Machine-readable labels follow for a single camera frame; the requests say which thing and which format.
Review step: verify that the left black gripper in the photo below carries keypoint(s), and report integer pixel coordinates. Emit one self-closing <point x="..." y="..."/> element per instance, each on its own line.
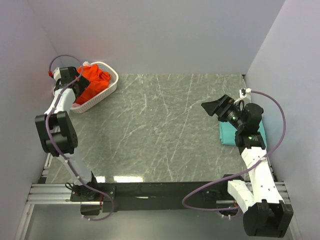
<point x="83" y="83"/>

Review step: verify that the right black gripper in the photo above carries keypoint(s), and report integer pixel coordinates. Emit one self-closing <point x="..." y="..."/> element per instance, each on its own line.
<point x="209" y="107"/>

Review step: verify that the orange t shirt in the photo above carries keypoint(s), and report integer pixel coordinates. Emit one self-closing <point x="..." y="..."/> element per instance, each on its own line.
<point x="99" y="81"/>

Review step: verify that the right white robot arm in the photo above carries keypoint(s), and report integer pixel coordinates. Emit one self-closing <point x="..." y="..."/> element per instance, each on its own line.
<point x="265" y="213"/>

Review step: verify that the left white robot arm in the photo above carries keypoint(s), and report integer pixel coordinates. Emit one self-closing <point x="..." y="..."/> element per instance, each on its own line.
<point x="58" y="136"/>

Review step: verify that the white plastic laundry basket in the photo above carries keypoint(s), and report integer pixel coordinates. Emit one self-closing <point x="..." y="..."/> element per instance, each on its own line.
<point x="79" y="109"/>

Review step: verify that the folded teal t shirt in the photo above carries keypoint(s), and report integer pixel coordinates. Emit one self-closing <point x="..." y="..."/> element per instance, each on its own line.
<point x="227" y="133"/>

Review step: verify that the aluminium frame rail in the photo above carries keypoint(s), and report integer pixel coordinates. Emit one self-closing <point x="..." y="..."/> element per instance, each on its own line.
<point x="58" y="194"/>

